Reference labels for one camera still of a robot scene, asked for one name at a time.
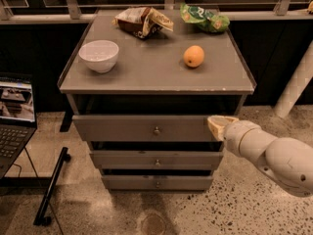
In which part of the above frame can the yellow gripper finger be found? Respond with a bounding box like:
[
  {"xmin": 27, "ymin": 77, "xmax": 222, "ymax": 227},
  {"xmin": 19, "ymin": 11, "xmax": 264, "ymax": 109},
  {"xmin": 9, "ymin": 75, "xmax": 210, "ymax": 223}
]
[{"xmin": 207, "ymin": 116, "xmax": 239, "ymax": 141}]

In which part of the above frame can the grey top drawer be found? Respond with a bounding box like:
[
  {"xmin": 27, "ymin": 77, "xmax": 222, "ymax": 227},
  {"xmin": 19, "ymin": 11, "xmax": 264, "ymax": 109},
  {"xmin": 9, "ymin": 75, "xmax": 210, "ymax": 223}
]
[{"xmin": 72, "ymin": 115, "xmax": 215, "ymax": 142}]

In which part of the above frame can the grey drawer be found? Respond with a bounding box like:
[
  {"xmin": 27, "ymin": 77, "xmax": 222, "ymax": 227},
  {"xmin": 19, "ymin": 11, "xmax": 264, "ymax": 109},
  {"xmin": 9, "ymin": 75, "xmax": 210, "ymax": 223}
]
[
  {"xmin": 102, "ymin": 175, "xmax": 213, "ymax": 191},
  {"xmin": 72, "ymin": 115, "xmax": 215, "ymax": 142},
  {"xmin": 90, "ymin": 151, "xmax": 223, "ymax": 170}
]

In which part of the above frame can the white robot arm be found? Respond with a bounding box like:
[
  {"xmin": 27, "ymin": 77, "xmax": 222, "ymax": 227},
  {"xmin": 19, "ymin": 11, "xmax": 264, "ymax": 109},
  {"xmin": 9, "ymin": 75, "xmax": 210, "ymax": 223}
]
[{"xmin": 207, "ymin": 116, "xmax": 313, "ymax": 197}]

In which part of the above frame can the grey drawer cabinet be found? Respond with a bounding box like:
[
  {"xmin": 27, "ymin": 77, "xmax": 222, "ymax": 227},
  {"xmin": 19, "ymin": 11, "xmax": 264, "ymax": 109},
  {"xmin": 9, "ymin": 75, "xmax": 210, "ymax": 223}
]
[{"xmin": 59, "ymin": 10, "xmax": 255, "ymax": 178}]

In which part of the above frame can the grey bottom drawer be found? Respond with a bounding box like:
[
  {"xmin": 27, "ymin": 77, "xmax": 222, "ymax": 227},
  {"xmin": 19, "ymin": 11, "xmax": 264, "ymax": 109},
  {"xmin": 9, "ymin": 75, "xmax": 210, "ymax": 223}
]
[{"xmin": 102, "ymin": 175, "xmax": 213, "ymax": 191}]

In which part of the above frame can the grey middle drawer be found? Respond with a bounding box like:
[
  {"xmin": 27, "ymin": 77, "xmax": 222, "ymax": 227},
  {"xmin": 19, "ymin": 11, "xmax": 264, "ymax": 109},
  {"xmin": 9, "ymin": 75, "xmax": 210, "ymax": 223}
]
[{"xmin": 90, "ymin": 151, "xmax": 223, "ymax": 170}]

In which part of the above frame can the orange fruit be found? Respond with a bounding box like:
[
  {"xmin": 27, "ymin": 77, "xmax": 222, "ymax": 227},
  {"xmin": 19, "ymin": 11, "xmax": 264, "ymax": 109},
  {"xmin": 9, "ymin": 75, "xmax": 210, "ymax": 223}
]
[{"xmin": 183, "ymin": 45, "xmax": 204, "ymax": 68}]

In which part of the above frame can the green chip bag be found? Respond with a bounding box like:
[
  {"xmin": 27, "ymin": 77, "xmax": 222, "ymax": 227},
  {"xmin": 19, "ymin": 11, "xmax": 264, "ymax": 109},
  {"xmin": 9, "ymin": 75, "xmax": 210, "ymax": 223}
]
[{"xmin": 180, "ymin": 3, "xmax": 230, "ymax": 33}]

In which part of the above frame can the brown white chip bag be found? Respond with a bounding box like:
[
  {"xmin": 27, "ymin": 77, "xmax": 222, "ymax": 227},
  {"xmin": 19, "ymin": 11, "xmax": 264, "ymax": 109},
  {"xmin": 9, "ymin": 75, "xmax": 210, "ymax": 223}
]
[{"xmin": 112, "ymin": 7, "xmax": 174, "ymax": 39}]

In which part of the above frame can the white ceramic bowl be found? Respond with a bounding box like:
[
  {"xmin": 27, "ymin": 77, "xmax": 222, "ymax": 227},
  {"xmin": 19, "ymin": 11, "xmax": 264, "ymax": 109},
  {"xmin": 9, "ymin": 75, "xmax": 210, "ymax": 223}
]
[{"xmin": 78, "ymin": 40, "xmax": 119, "ymax": 73}]

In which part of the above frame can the black laptop stand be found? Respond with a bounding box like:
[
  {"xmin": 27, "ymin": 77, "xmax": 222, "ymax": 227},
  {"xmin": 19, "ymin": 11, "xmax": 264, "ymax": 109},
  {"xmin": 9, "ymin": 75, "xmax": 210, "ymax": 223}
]
[{"xmin": 0, "ymin": 147, "xmax": 71, "ymax": 226}]

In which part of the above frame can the metal window railing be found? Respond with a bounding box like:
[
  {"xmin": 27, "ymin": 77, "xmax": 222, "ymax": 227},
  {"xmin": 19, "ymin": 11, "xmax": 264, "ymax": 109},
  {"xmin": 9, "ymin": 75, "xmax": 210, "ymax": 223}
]
[{"xmin": 0, "ymin": 0, "xmax": 313, "ymax": 24}]

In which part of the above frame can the black laptop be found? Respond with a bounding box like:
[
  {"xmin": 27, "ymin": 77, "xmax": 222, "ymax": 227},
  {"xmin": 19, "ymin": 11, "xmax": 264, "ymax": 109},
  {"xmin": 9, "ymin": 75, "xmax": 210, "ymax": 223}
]
[{"xmin": 0, "ymin": 72, "xmax": 37, "ymax": 178}]

